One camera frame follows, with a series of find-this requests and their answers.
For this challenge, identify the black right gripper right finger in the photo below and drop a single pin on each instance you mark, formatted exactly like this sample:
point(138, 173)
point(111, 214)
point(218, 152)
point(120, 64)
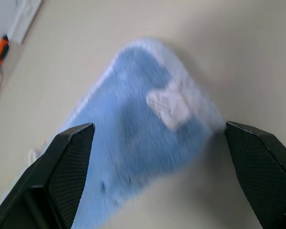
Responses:
point(264, 171)

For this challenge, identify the orange and black tool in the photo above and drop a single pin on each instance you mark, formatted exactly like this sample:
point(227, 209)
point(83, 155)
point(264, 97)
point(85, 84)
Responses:
point(1, 53)

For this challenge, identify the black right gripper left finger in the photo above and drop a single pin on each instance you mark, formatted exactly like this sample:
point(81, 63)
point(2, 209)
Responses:
point(50, 176)

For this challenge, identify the light blue towel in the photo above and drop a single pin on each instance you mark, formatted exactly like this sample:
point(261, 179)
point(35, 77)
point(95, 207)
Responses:
point(133, 133)

